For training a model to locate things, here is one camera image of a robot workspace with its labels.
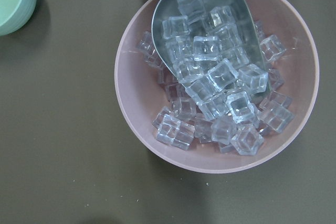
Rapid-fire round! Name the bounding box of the clear ice cube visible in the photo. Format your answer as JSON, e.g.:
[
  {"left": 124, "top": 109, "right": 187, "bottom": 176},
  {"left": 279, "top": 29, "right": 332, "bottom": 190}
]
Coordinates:
[
  {"left": 193, "top": 36, "right": 220, "bottom": 61},
  {"left": 238, "top": 63, "right": 268, "bottom": 94},
  {"left": 162, "top": 15, "right": 190, "bottom": 39},
  {"left": 156, "top": 114, "right": 181, "bottom": 145},
  {"left": 206, "top": 58, "right": 238, "bottom": 91},
  {"left": 230, "top": 124, "right": 264, "bottom": 156},
  {"left": 260, "top": 34, "right": 286, "bottom": 63},
  {"left": 226, "top": 91, "right": 255, "bottom": 123}
]

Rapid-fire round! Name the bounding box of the mint green bowl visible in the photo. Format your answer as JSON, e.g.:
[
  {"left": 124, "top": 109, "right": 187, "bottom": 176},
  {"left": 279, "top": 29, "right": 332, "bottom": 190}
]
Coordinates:
[{"left": 1, "top": 0, "right": 37, "bottom": 36}]

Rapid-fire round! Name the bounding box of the pink bowl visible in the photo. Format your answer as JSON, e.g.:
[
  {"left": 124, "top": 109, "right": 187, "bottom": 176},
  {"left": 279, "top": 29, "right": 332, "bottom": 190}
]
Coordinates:
[{"left": 114, "top": 0, "right": 319, "bottom": 174}]

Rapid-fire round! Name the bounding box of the metal ice scoop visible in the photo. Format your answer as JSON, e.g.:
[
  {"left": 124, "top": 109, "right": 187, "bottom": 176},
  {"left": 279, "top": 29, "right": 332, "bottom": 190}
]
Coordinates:
[{"left": 151, "top": 0, "right": 272, "bottom": 96}]

